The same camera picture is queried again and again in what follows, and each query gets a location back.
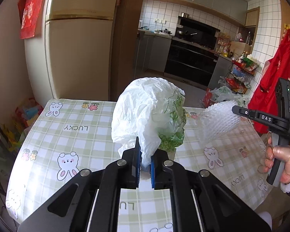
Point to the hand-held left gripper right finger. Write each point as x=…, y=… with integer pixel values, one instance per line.
x=152, y=174

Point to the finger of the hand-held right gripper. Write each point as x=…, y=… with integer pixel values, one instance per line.
x=244, y=113

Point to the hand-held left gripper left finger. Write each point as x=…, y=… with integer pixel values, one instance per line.
x=137, y=166

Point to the bubble wrap sheet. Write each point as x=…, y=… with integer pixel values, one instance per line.
x=217, y=123

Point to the white plastic bag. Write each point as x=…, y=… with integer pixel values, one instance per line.
x=140, y=108

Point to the plastic shopping bags on floor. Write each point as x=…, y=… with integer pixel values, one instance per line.
x=222, y=94

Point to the plaid bunny tablecloth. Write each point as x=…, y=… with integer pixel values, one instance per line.
x=87, y=145

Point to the red apron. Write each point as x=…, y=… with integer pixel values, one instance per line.
x=278, y=70

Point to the wooden box shelf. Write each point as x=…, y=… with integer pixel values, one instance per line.
x=241, y=47

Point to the condiment bottles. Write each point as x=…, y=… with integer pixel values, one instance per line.
x=224, y=50

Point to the bottles on shelf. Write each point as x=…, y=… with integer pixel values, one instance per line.
x=245, y=38

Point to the black oven stove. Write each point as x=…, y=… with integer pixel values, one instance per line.
x=188, y=62

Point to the black range hood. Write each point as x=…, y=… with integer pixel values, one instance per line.
x=198, y=29

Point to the grey lower kitchen cabinets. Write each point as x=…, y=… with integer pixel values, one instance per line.
x=154, y=53

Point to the cooking pot on counter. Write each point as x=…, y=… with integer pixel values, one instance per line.
x=164, y=32

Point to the steel pot on hood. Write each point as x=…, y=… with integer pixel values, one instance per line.
x=184, y=15

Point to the colourful bags on floor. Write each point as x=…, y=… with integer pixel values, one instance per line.
x=29, y=113

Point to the cream refrigerator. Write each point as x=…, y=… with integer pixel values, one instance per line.
x=77, y=53

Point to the red hanging cloth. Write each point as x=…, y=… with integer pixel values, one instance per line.
x=31, y=12

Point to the wooden wall cabinet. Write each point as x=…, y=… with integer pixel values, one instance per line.
x=252, y=17

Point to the yellow wall hook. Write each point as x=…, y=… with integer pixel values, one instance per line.
x=287, y=26

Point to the wall socket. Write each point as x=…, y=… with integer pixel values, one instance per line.
x=159, y=21

